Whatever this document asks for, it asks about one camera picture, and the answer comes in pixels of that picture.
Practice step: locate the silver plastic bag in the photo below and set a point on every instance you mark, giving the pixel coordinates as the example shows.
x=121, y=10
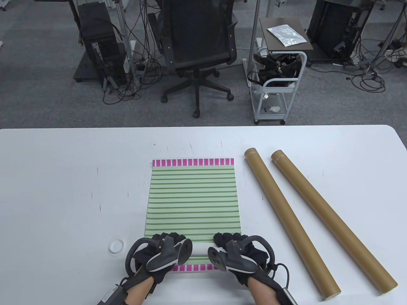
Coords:
x=286, y=35

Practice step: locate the person's right forearm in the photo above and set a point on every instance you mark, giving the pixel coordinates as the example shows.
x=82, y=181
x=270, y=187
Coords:
x=264, y=295

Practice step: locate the black headset gear pile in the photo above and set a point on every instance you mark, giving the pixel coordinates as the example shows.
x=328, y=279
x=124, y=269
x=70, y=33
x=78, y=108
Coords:
x=270, y=68

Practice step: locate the person's left hand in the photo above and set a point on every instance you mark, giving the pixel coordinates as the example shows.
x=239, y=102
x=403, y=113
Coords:
x=168, y=236

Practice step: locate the grey hand tracker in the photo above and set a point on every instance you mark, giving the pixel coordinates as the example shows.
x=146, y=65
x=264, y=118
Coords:
x=241, y=263
x=162, y=260

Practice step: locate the silver metal frame post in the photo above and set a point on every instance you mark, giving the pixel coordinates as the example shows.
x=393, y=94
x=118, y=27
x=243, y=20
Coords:
x=123, y=22
x=255, y=19

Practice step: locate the person's left forearm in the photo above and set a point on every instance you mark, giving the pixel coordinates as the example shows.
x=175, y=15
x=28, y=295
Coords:
x=138, y=294

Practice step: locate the white power strip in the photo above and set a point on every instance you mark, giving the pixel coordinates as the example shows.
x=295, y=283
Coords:
x=397, y=54

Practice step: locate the white plastic tube cap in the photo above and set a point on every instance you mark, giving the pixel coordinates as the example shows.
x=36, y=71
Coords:
x=116, y=246

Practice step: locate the dark grey floor plate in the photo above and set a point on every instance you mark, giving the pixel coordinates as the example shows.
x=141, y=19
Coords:
x=84, y=68

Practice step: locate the brown cardboard mailing tube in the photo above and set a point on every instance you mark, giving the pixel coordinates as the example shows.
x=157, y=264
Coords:
x=279, y=206
x=324, y=206

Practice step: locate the black computer tower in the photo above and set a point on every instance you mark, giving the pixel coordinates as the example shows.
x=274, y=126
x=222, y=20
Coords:
x=98, y=38
x=334, y=28

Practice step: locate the person's right hand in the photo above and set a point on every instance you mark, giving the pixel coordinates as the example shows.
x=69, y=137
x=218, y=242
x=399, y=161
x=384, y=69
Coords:
x=229, y=236

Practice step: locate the green striped mouse pad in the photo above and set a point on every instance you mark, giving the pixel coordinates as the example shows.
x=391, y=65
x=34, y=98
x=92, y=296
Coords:
x=200, y=250
x=190, y=197

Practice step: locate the black office chair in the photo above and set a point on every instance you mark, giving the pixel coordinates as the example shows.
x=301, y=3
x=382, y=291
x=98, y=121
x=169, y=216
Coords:
x=197, y=31

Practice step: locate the white rolling cart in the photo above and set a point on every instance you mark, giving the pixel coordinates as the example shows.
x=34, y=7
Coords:
x=279, y=90

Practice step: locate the brown side table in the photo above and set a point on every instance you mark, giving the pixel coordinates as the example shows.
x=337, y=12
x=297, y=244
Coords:
x=270, y=41

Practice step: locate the white crumpled paper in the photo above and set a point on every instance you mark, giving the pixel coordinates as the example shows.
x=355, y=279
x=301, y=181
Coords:
x=274, y=110

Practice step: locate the grey forearm sensor box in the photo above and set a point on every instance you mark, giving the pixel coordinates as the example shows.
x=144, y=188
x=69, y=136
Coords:
x=287, y=297
x=113, y=294

